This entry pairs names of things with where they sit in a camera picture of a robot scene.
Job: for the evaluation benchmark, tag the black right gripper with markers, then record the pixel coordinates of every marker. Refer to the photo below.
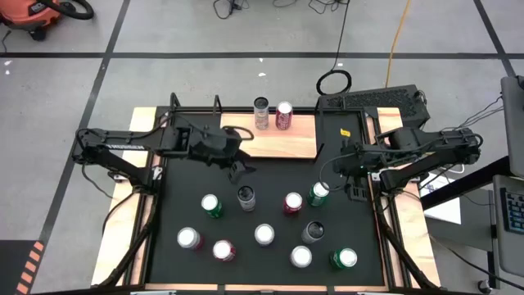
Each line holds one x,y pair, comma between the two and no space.
356,160

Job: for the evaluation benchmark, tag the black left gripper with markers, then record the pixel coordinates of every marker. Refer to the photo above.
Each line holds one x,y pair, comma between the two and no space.
215,147

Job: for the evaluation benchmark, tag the green Sprite can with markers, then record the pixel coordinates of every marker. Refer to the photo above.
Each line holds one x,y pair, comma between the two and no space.
319,190
209,202
347,257

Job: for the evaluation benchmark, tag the tall silver energy drink can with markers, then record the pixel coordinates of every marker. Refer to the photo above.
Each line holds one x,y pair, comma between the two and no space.
261,119
314,230

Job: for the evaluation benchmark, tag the red Coca-Cola Star Wars can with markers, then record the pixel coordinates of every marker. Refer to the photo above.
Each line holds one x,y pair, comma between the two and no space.
293,201

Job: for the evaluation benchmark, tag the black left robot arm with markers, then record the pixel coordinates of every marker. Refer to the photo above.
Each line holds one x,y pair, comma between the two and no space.
123,141

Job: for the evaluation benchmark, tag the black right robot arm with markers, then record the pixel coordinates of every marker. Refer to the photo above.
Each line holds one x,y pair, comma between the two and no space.
405,139

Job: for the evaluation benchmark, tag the wooden shelf with black legs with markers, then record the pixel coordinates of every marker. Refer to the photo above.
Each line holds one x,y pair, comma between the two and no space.
278,143

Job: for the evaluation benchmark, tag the silver Celsius Peach Vibe can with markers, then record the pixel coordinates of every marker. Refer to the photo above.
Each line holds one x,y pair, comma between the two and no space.
246,196

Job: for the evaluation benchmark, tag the yellow tag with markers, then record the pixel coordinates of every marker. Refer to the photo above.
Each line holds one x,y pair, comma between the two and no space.
345,132

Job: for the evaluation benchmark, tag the pink and silver can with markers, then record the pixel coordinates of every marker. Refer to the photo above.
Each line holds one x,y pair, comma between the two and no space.
264,234
301,256
188,237

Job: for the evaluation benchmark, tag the white paper sheet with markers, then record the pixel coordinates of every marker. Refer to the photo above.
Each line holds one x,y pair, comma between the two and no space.
444,209

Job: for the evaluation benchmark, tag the black perforated computer case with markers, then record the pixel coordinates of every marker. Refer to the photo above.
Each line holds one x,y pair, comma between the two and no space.
368,98

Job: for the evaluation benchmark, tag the black table mat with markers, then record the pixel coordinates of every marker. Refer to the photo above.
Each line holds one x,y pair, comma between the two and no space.
254,266

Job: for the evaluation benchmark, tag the black bar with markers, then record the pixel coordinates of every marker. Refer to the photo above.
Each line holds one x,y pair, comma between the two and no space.
462,186

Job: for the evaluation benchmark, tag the grey keyboard console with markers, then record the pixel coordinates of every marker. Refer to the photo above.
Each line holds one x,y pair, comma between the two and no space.
501,246

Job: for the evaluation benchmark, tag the black caster wheel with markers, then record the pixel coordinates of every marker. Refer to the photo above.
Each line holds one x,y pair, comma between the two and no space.
484,286

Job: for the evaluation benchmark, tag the grey monitor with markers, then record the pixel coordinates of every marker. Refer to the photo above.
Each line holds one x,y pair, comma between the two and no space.
513,123

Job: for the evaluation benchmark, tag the black mat with orange stripes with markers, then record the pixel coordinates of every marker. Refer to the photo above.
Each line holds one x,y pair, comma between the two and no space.
12,270

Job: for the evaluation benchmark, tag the orange shop vacuum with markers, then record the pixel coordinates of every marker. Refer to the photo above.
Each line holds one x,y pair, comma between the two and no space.
24,12

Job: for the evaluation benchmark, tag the silver metal bracket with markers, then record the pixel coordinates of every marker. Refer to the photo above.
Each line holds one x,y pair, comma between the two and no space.
380,293
153,293

